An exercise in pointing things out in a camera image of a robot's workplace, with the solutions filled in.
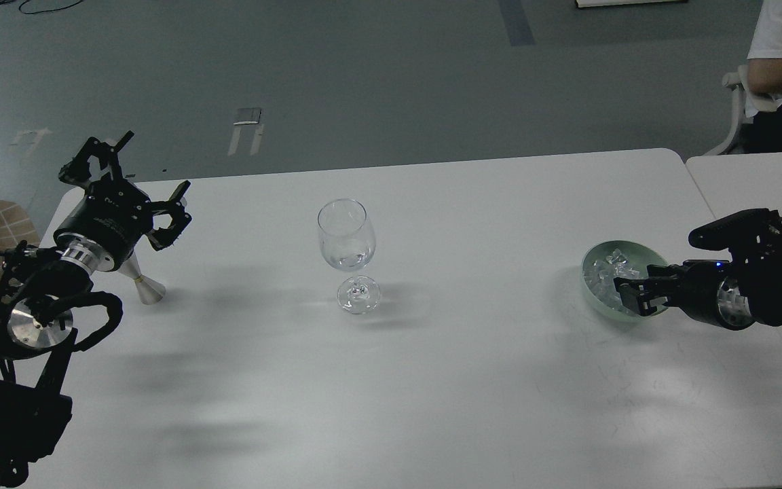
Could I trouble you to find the green bowl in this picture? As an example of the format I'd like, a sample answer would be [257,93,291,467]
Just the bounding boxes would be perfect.
[580,240,668,323]

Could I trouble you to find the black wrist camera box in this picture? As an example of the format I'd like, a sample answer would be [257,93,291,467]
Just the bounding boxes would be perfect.
[687,208,782,251]

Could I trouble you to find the clear wine glass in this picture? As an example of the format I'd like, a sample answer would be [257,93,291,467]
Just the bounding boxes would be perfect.
[316,198,381,314]

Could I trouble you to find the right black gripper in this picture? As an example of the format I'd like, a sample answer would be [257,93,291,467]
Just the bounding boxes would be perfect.
[612,260,755,331]

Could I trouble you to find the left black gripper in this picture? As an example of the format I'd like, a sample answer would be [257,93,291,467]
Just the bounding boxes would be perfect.
[54,130,192,272]

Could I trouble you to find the steel double jigger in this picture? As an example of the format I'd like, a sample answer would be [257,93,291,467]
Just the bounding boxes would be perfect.
[118,251,166,304]

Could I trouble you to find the white office chair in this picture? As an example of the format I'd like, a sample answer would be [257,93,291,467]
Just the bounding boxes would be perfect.
[703,65,778,157]

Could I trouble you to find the pile of ice cubes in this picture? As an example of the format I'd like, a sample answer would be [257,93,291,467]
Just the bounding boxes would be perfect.
[583,248,640,312]

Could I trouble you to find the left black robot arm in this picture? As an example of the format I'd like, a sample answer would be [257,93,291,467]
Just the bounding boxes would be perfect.
[0,131,192,488]

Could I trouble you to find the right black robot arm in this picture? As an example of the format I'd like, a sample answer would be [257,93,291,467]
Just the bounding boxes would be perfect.
[614,229,782,331]

